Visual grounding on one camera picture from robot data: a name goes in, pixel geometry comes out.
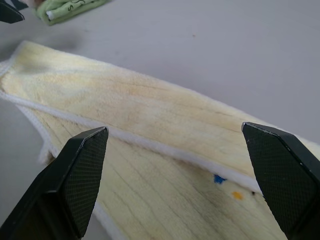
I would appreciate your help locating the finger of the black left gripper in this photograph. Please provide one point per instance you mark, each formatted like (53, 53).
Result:
(10, 12)

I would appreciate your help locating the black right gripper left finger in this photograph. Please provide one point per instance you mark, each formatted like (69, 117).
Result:
(62, 190)

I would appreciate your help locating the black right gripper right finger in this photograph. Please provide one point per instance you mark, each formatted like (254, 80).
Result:
(285, 180)

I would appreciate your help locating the yellow towel with white trim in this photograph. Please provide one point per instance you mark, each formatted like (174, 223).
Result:
(150, 105)

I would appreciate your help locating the green folded towel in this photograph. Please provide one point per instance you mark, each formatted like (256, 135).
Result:
(65, 11)

